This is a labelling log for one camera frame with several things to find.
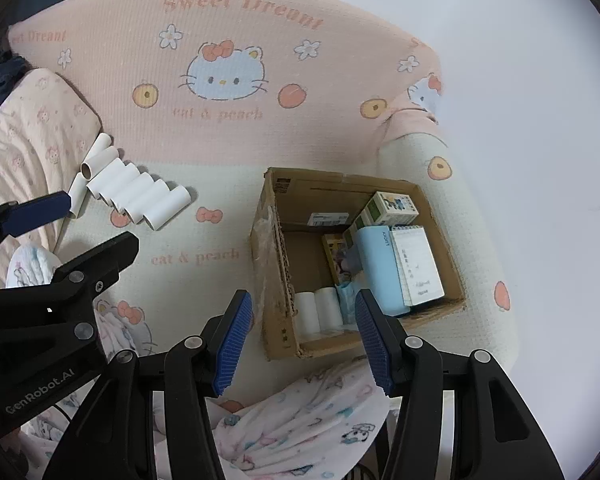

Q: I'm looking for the light blue box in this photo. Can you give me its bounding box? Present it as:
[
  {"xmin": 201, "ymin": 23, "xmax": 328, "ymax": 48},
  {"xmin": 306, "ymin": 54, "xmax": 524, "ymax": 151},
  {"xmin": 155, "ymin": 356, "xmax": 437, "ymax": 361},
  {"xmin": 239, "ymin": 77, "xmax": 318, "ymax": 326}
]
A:
[{"xmin": 354, "ymin": 225, "xmax": 413, "ymax": 317}]

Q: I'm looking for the large green white carton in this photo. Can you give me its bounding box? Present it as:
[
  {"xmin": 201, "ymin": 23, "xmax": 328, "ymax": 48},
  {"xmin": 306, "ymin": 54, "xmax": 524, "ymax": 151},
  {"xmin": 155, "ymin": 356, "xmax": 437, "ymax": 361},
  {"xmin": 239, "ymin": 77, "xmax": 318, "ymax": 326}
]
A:
[{"xmin": 362, "ymin": 191, "xmax": 416, "ymax": 228}]

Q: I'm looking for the brown cardboard box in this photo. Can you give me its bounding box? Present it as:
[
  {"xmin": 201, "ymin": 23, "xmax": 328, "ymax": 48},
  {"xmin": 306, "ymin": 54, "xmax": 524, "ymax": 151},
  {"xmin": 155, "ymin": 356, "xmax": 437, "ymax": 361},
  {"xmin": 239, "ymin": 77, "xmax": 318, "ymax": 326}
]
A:
[{"xmin": 250, "ymin": 166, "xmax": 468, "ymax": 361}]

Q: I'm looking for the flat white labelled box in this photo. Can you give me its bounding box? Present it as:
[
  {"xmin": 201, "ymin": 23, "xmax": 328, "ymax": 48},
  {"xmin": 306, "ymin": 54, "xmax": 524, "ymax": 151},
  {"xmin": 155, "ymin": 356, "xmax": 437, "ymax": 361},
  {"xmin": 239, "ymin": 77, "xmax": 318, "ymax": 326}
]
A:
[{"xmin": 308, "ymin": 211, "xmax": 353, "ymax": 228}]

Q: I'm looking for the white cardboard tube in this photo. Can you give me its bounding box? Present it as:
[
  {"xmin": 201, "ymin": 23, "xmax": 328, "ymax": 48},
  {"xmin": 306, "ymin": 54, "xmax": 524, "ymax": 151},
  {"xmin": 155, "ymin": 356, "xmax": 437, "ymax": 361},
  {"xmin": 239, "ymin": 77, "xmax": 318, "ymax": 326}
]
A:
[
  {"xmin": 294, "ymin": 290, "xmax": 320, "ymax": 341},
  {"xmin": 314, "ymin": 286, "xmax": 342, "ymax": 333}
]

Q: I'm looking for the clear plastic wrap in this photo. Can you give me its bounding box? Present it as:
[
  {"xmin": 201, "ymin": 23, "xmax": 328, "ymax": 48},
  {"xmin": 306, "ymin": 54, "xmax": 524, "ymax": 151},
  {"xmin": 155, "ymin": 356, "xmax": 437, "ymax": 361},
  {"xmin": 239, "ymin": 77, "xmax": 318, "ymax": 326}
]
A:
[{"xmin": 252, "ymin": 207, "xmax": 288, "ymax": 321}]

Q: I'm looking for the pink printed pillow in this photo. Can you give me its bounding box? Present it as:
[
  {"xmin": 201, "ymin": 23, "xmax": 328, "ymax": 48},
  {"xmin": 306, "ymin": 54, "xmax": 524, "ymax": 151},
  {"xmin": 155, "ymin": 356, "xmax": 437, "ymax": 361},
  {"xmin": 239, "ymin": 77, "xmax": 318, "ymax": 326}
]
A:
[{"xmin": 0, "ymin": 66, "xmax": 103, "ymax": 291}]

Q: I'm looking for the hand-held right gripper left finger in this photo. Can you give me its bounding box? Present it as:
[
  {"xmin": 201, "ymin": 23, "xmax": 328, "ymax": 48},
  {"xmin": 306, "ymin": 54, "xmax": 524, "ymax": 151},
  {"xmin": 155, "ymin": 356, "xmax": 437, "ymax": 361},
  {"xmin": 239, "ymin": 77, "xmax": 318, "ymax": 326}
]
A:
[{"xmin": 55, "ymin": 289, "xmax": 254, "ymax": 480}]

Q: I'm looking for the white cartoon print blanket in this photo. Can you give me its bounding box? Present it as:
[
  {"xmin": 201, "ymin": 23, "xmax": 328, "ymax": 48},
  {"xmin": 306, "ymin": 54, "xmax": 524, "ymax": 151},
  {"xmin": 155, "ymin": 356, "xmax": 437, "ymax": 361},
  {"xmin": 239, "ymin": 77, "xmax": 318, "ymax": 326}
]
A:
[{"xmin": 5, "ymin": 242, "xmax": 401, "ymax": 480}]

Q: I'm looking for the yellow printed box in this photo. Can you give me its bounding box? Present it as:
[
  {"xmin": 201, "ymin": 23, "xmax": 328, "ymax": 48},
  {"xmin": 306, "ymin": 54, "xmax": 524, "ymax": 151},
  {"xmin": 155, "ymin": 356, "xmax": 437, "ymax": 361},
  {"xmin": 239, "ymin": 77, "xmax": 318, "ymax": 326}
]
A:
[{"xmin": 322, "ymin": 232, "xmax": 361, "ymax": 286}]

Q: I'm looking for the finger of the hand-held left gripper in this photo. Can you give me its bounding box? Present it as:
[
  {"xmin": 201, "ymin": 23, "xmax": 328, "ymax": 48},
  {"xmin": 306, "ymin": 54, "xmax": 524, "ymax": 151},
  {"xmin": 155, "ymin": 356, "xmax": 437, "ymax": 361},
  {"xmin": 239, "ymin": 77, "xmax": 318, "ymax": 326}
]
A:
[
  {"xmin": 0, "ymin": 231, "xmax": 140, "ymax": 347},
  {"xmin": 0, "ymin": 190, "xmax": 73, "ymax": 267}
]

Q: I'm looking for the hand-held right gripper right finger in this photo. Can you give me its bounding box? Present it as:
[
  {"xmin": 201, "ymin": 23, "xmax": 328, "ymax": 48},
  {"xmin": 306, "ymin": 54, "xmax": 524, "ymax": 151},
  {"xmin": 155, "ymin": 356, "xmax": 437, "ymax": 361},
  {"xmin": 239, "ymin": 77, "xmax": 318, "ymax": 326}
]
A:
[{"xmin": 354, "ymin": 288, "xmax": 566, "ymax": 480}]

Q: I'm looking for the small green white box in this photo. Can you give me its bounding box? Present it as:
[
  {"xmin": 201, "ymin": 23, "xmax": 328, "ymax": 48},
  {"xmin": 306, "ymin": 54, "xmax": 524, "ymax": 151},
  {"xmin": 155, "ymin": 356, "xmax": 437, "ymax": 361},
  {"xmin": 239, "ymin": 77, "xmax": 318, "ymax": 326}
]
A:
[{"xmin": 342, "ymin": 212, "xmax": 378, "ymax": 248}]

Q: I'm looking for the pink cat print bed sheet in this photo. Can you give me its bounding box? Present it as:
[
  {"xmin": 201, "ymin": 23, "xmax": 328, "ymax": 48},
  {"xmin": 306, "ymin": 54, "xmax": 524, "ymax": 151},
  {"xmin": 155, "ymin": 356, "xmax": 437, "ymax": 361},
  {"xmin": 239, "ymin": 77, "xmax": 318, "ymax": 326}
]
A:
[{"xmin": 7, "ymin": 0, "xmax": 523, "ymax": 411}]

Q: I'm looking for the blue plastic packet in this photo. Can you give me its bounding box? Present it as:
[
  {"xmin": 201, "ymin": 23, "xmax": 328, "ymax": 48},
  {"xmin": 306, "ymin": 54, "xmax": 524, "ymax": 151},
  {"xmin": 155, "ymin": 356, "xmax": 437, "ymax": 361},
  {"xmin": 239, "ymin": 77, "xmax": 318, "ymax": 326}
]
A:
[{"xmin": 334, "ymin": 280, "xmax": 361, "ymax": 326}]

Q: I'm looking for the white spiral notepad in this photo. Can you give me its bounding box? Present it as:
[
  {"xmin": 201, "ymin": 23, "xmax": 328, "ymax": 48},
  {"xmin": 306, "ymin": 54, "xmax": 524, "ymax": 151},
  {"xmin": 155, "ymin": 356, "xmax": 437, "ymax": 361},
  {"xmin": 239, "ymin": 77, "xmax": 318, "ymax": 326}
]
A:
[{"xmin": 390, "ymin": 225, "xmax": 446, "ymax": 308}]

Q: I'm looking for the dark blue cloth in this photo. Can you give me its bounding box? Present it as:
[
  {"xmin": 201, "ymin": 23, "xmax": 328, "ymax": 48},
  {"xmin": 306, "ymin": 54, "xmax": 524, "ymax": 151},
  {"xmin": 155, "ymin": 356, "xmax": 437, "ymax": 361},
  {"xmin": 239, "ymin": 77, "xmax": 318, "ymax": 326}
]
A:
[{"xmin": 0, "ymin": 52, "xmax": 31, "ymax": 121}]

